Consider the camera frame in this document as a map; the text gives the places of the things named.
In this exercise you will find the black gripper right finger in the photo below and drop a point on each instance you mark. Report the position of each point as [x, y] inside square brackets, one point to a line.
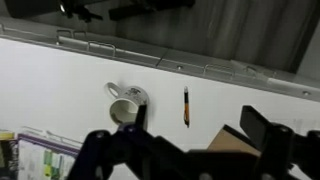
[286, 150]

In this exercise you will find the narrow white drawer front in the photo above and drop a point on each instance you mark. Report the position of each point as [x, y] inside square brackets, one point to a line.
[100, 50]

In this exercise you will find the wide white drawer front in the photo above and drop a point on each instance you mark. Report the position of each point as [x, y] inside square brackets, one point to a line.
[253, 78]

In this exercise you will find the small dark marker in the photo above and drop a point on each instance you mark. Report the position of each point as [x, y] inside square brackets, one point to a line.
[186, 108]

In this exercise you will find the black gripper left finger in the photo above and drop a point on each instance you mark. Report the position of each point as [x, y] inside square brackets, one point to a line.
[133, 153]

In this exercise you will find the black clamp orange tips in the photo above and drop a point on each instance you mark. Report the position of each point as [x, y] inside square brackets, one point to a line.
[81, 11]

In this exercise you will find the white printed mug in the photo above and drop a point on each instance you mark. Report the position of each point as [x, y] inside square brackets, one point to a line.
[128, 106]

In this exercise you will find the brown cardboard folder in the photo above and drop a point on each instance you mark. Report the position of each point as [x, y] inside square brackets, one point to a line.
[230, 141]

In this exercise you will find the round silver drawer lock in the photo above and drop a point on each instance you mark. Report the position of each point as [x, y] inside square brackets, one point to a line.
[179, 67]

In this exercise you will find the green blue cover magazine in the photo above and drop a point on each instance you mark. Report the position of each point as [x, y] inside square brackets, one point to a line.
[40, 160]

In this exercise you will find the dark cover magazine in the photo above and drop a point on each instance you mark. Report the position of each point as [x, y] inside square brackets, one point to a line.
[7, 156]

